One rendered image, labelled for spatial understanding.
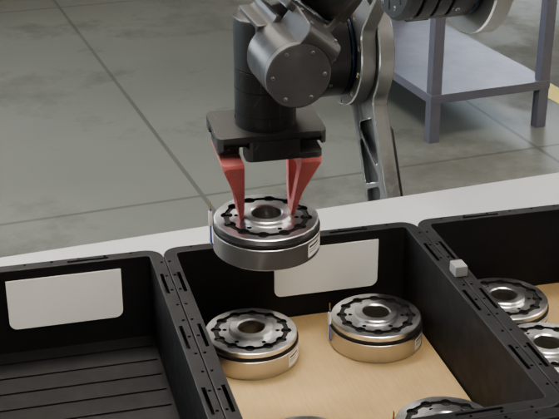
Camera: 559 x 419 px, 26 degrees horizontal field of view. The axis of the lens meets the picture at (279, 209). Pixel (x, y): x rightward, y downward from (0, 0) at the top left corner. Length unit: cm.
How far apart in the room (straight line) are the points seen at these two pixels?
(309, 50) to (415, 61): 354
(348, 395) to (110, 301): 29
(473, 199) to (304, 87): 109
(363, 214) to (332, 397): 76
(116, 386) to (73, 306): 11
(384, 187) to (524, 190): 26
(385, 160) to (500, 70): 231
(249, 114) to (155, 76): 385
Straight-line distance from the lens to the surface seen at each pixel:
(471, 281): 130
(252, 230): 114
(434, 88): 417
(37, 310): 136
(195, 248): 136
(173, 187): 387
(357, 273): 142
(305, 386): 130
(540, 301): 142
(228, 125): 112
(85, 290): 136
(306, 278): 140
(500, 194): 210
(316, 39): 100
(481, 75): 442
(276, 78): 100
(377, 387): 130
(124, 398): 129
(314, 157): 111
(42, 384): 133
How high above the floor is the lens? 153
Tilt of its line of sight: 24 degrees down
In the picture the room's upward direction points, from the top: straight up
